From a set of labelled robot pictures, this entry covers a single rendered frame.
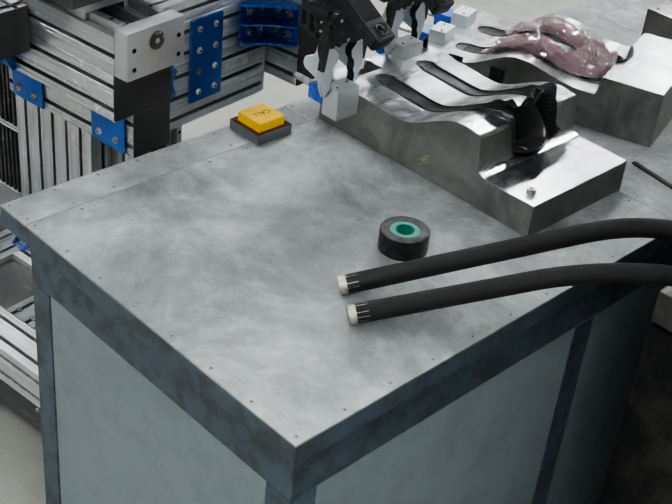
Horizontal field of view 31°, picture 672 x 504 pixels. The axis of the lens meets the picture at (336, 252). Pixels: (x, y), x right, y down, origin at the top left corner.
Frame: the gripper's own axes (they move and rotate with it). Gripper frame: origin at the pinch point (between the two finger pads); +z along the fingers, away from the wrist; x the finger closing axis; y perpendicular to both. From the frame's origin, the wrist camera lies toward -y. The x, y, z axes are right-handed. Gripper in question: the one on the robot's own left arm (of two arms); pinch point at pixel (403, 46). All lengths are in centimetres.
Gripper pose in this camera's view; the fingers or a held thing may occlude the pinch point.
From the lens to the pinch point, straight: 236.1
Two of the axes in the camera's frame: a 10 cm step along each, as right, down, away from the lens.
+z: -0.9, 8.3, 5.6
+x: -7.2, 3.3, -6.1
